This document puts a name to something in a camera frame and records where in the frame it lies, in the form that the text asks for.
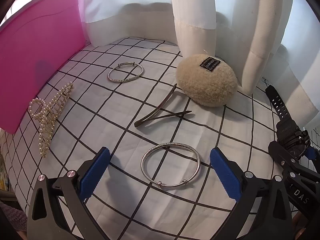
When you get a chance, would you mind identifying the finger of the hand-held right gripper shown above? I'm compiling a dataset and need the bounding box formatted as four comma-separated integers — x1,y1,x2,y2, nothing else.
268,141,304,174
303,130,315,160

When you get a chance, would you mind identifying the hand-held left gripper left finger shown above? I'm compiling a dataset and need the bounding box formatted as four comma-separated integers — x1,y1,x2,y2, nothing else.
26,147,111,240

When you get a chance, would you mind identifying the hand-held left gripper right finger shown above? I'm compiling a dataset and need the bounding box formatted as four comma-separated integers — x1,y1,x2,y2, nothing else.
209,147,294,240

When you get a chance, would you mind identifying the black wrist watch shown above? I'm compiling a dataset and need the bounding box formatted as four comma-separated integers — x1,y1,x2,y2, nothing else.
265,85,312,159

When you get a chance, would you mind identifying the silver bangle with beads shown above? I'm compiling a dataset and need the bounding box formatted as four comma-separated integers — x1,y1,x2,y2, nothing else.
140,142,201,187

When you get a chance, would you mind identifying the pearl claw hair clip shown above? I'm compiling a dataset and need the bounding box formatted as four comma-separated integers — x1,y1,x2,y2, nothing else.
29,81,75,158

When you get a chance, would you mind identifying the dark metal hair clip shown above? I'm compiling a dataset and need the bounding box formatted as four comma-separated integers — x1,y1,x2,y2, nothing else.
134,83,193,128

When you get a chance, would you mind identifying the beige fuzzy hair clip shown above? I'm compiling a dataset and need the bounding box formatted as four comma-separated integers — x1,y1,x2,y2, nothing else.
176,54,238,107

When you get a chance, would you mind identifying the small patterned silver bangle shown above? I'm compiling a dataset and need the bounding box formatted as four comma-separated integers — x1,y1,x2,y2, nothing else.
108,63,145,83

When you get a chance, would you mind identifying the pink plastic tub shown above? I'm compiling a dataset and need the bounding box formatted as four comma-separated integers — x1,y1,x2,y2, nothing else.
0,0,85,135

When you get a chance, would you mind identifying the black checked white tablecloth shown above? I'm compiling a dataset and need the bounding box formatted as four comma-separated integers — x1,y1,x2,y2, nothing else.
0,37,313,240

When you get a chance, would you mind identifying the white curtain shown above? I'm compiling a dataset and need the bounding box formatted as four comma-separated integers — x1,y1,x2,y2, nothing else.
80,0,320,135

